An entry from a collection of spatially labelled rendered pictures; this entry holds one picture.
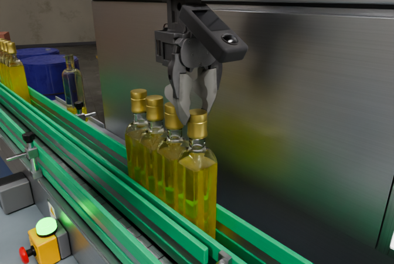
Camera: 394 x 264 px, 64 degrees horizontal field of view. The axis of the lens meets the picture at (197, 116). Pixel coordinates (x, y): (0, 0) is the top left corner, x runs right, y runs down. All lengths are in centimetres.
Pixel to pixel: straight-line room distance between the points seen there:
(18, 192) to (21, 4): 892
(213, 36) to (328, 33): 17
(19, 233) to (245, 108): 70
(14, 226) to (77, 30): 898
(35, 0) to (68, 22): 94
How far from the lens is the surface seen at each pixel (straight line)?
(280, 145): 59
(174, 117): 57
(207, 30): 45
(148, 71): 90
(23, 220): 106
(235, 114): 64
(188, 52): 49
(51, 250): 86
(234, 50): 43
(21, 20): 987
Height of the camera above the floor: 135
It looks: 21 degrees down
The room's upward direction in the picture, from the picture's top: straight up
